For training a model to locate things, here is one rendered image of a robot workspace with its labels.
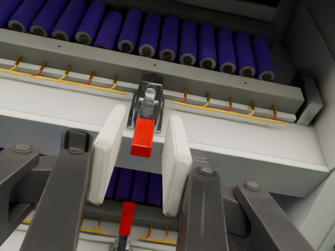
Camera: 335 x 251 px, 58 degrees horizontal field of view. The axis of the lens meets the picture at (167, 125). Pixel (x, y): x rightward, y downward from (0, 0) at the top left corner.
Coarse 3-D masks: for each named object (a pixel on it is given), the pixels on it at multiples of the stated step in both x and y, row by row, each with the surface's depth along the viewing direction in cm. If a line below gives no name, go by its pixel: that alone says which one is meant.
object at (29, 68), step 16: (0, 64) 26; (32, 64) 26; (80, 80) 26; (96, 80) 26; (112, 80) 27; (176, 96) 27; (192, 96) 27; (240, 112) 28; (256, 112) 28; (272, 112) 28
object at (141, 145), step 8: (152, 96) 23; (144, 104) 23; (152, 104) 23; (144, 112) 22; (152, 112) 22; (144, 120) 20; (152, 120) 20; (136, 128) 19; (144, 128) 19; (152, 128) 19; (136, 136) 18; (144, 136) 18; (152, 136) 19; (136, 144) 17; (144, 144) 18; (152, 144) 18; (136, 152) 18; (144, 152) 18
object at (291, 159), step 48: (192, 0) 35; (240, 0) 34; (288, 48) 37; (0, 96) 24; (48, 96) 25; (96, 96) 26; (0, 144) 26; (48, 144) 25; (192, 144) 24; (240, 144) 25; (288, 144) 26; (288, 192) 28
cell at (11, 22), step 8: (24, 0) 30; (32, 0) 30; (40, 0) 31; (24, 8) 29; (32, 8) 30; (40, 8) 31; (16, 16) 28; (24, 16) 28; (32, 16) 29; (8, 24) 28; (16, 24) 28; (24, 24) 28; (24, 32) 29
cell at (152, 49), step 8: (152, 16) 32; (160, 16) 33; (144, 24) 32; (152, 24) 31; (160, 24) 33; (144, 32) 30; (152, 32) 30; (144, 40) 29; (152, 40) 30; (144, 48) 29; (152, 48) 29; (152, 56) 30
